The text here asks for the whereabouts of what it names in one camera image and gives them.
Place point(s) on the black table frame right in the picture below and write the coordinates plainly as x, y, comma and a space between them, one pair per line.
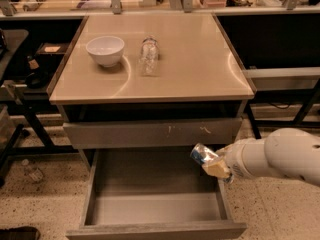
306, 98

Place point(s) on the silver blue redbull can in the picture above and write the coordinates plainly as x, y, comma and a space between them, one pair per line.
201, 154

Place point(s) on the black shoe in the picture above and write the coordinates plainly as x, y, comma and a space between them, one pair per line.
20, 233

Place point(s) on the white ceramic bowl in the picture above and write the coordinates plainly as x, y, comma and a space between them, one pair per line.
106, 51

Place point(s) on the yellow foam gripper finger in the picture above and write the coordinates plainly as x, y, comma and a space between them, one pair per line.
217, 168

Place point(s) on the closed grey top drawer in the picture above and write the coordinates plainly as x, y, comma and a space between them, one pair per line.
160, 133

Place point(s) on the plastic bottle on floor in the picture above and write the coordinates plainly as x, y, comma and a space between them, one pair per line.
32, 170

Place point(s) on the open grey middle drawer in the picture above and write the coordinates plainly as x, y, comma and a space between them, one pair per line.
153, 194

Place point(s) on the grey drawer cabinet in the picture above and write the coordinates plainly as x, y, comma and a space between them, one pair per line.
197, 76

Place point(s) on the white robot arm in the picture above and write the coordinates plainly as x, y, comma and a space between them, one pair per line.
285, 153

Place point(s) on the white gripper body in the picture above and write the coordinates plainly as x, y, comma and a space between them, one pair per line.
237, 160

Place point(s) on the black side table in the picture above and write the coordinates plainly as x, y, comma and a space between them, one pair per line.
13, 39

